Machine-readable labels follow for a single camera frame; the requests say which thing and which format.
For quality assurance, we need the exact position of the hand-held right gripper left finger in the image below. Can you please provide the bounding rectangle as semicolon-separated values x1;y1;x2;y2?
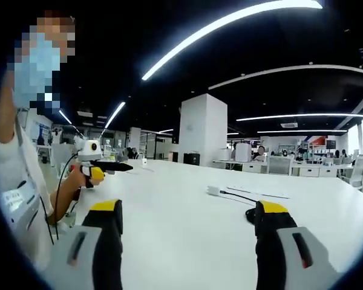
47;199;124;290

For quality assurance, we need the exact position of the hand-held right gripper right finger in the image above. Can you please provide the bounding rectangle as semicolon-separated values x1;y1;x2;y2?
254;199;336;290

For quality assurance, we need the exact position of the black Type-C cable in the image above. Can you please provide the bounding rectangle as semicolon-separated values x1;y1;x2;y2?
219;189;263;226

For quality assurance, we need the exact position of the white desk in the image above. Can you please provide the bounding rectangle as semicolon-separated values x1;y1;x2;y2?
45;158;363;290

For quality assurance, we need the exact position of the person's left hand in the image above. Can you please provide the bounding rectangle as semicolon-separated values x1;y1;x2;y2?
72;164;94;190

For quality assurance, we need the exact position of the white chest device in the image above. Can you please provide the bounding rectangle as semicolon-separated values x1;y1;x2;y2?
1;180;39;232

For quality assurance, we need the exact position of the black box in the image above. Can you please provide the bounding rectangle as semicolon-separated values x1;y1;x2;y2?
183;153;201;166

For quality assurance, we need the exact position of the person in white shirt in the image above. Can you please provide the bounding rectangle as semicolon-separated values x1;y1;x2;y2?
0;120;57;272

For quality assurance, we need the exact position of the row of white office desks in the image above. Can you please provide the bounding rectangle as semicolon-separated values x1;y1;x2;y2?
213;158;363;199

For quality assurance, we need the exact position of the grey mesh office chair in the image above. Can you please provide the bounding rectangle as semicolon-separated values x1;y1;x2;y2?
267;156;293;176

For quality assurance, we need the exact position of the white mesh office chair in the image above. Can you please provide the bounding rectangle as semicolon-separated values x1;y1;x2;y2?
340;154;363;190

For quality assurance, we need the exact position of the straight ceiling light strip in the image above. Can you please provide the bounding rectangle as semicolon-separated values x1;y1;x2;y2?
235;113;363;122
257;129;348;134

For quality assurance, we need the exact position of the long curved ceiling light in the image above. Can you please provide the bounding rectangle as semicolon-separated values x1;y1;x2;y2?
141;0;323;82

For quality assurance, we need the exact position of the black chest device cable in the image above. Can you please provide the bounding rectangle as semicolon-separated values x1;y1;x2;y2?
38;193;55;245

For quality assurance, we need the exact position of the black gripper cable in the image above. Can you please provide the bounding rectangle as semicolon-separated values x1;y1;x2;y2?
54;153;80;241

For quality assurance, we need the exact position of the grey neck strap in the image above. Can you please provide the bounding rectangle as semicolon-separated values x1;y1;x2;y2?
15;108;48;218

